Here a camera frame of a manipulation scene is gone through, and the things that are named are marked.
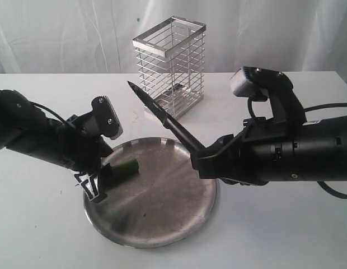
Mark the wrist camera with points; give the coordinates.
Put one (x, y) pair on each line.
(106, 118)
(261, 85)

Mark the metal wire utensil holder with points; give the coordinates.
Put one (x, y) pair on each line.
(170, 60)

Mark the black knife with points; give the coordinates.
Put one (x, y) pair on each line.
(168, 121)

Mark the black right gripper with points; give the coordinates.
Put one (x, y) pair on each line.
(262, 152)

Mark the white backdrop curtain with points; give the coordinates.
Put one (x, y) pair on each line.
(96, 36)

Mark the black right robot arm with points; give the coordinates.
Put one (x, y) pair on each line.
(321, 150)

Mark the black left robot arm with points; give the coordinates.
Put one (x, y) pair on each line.
(24, 128)

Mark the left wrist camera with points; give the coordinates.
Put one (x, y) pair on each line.
(106, 118)

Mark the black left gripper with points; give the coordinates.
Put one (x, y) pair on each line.
(82, 149)

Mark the round steel plate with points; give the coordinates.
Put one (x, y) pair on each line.
(164, 202)

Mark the green cucumber piece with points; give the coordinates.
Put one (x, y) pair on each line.
(120, 173)

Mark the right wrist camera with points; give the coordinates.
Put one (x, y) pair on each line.
(261, 85)

